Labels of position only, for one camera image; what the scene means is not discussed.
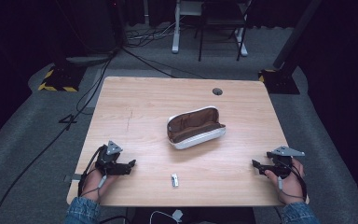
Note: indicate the black base with hazard stripes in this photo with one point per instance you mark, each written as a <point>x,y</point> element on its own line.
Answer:
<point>60,79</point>
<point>279,82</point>

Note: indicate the grey tape strip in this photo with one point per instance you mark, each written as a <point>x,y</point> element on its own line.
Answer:
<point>73,178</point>

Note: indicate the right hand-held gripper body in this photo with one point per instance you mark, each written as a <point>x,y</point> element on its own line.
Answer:
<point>280,166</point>

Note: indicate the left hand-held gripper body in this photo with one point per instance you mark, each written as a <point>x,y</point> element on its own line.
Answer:
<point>107,161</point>

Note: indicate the small white clip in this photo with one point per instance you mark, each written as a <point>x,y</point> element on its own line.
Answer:
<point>174,180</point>

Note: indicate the white pencil case brown lining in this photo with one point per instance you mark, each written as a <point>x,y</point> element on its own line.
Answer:
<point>195,127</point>

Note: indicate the white desk frame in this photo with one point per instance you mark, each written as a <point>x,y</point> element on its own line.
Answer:
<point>176,37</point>

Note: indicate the person's left hand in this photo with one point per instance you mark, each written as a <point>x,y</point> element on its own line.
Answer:
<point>92,185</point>

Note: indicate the black chair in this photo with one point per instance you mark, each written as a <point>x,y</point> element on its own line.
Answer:
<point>223,18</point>

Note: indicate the black slanted stand pole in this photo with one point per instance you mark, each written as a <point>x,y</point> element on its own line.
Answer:
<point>295,34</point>

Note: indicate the person's right hand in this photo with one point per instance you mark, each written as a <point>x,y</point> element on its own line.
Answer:
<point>292,186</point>

